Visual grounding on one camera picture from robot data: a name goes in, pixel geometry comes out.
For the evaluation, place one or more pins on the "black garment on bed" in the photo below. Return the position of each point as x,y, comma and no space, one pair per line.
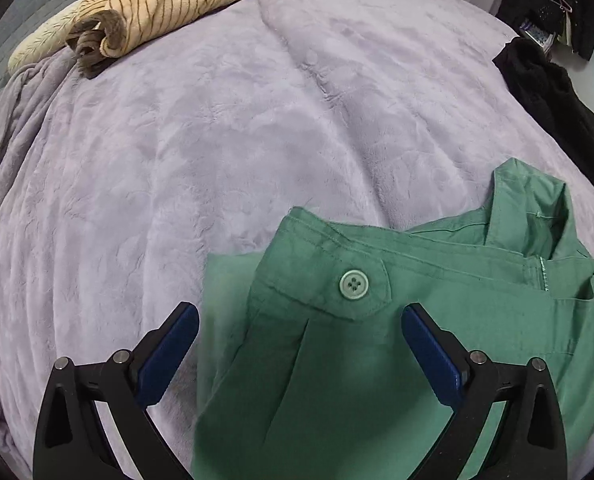
546,92

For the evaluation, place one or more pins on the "yellow striped garment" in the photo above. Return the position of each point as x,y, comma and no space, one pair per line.
104,30

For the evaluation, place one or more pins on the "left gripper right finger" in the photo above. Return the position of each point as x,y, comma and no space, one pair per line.
529,442

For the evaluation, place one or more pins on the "green shirt garment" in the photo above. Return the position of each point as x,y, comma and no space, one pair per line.
303,372

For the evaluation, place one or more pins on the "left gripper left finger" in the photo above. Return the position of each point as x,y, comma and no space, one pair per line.
70,441

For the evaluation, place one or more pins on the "cream knitted pillow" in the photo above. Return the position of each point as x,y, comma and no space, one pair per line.
45,40

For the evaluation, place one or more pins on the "lilac plush bed blanket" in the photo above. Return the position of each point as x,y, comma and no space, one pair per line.
115,191

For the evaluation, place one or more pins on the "small box of items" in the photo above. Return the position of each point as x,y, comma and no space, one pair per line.
545,40

